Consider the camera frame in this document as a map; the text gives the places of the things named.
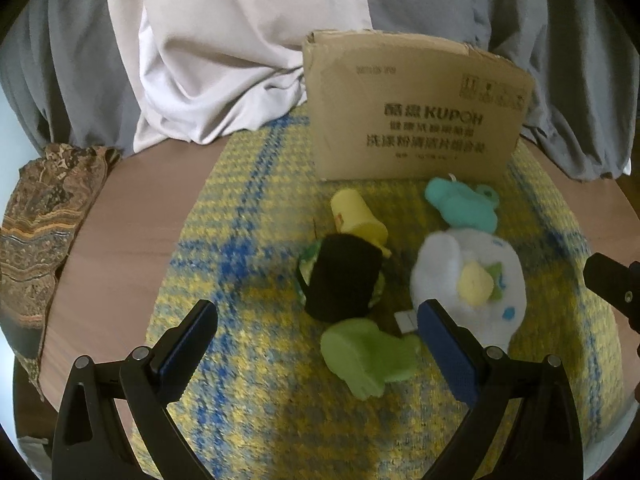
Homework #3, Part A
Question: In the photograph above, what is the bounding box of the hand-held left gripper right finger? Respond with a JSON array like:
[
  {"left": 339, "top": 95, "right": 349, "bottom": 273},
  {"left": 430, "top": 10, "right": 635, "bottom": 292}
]
[{"left": 416, "top": 299, "right": 585, "bottom": 480}]

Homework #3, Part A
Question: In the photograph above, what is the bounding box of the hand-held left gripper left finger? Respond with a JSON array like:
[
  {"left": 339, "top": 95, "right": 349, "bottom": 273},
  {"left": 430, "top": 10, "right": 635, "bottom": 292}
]
[{"left": 51, "top": 299, "right": 219, "bottom": 480}]

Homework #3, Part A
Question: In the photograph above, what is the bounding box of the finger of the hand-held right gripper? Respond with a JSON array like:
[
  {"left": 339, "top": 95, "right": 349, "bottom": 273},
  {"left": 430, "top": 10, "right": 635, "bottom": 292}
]
[{"left": 583, "top": 252, "right": 640, "bottom": 336}]

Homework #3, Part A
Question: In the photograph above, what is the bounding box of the light green plush toy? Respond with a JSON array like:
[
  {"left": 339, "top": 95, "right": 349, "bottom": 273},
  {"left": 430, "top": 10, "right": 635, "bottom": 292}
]
[{"left": 320, "top": 317, "right": 423, "bottom": 401}]

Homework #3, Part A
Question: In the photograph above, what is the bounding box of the white plush toy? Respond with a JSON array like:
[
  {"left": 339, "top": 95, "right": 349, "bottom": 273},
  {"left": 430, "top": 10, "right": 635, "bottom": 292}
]
[{"left": 410, "top": 227, "right": 526, "bottom": 356}]

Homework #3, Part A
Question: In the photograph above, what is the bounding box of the black plush toy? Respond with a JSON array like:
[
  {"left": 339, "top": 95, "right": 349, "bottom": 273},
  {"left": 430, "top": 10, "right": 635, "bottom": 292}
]
[{"left": 297, "top": 232, "right": 386, "bottom": 321}]

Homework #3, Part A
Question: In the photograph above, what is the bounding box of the teal plush toy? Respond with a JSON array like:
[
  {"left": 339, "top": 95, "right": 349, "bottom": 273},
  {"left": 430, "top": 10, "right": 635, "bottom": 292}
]
[{"left": 424, "top": 176, "right": 501, "bottom": 233}]

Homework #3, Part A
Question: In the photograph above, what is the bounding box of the yellow toy cup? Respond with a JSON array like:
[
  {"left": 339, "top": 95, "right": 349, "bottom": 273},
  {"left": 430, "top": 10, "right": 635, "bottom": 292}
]
[{"left": 330, "top": 189, "right": 390, "bottom": 256}]

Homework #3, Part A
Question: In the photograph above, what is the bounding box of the brown cardboard box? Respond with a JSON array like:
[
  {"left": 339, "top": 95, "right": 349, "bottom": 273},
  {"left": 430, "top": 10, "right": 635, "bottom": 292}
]
[{"left": 301, "top": 30, "right": 535, "bottom": 183}]

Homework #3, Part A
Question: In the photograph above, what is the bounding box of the yellow and blue woven mat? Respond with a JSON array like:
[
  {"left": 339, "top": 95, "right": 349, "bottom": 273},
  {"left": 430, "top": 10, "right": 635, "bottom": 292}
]
[{"left": 142, "top": 105, "right": 626, "bottom": 480}]

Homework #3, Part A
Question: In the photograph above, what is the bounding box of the brown patterned cloth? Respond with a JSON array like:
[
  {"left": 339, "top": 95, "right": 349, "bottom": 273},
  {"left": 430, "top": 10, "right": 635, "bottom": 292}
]
[{"left": 0, "top": 142, "right": 121, "bottom": 401}]

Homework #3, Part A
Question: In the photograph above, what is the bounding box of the grey cloth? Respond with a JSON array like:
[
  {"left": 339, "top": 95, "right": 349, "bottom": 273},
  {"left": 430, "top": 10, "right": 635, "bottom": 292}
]
[{"left": 0, "top": 0, "right": 640, "bottom": 181}]

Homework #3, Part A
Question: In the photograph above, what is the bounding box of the white cloth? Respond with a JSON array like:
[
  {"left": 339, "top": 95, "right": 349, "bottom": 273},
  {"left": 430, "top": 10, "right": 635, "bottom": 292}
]
[{"left": 103, "top": 0, "right": 373, "bottom": 156}]

